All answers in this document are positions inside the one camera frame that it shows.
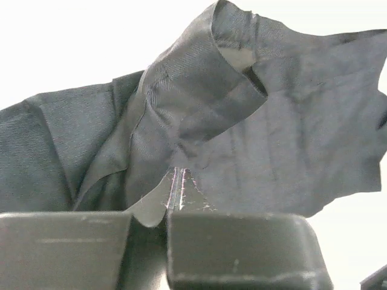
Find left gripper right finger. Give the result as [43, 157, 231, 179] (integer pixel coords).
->
[166, 168, 333, 289]

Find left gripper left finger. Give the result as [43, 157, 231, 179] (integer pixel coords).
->
[1, 170, 177, 289]

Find black skirt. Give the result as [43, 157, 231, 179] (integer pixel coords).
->
[1, 1, 386, 217]

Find aluminium rail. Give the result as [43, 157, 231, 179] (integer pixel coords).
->
[360, 265, 387, 290]

